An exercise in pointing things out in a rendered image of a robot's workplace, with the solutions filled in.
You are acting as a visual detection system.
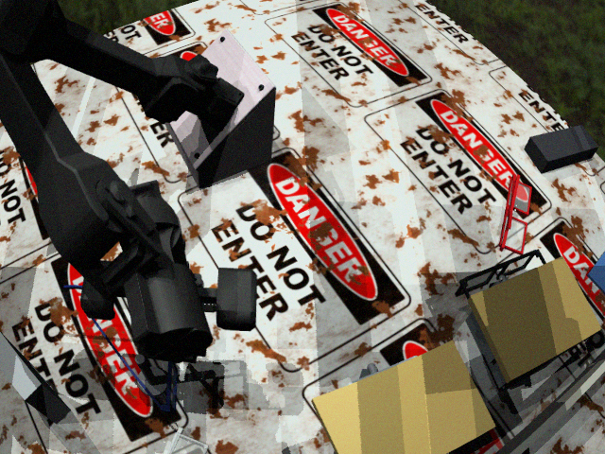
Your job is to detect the red glasses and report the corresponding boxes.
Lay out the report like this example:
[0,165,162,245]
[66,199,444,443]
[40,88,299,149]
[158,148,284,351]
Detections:
[499,174,532,254]

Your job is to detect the grey flat panel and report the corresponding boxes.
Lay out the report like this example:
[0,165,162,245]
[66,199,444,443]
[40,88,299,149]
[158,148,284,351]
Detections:
[494,349,605,454]

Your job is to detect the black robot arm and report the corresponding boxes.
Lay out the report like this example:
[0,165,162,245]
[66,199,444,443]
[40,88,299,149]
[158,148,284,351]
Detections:
[0,0,244,363]

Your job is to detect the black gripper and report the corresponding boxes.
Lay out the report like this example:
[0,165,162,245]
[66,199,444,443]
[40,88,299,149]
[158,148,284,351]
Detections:
[80,268,258,331]

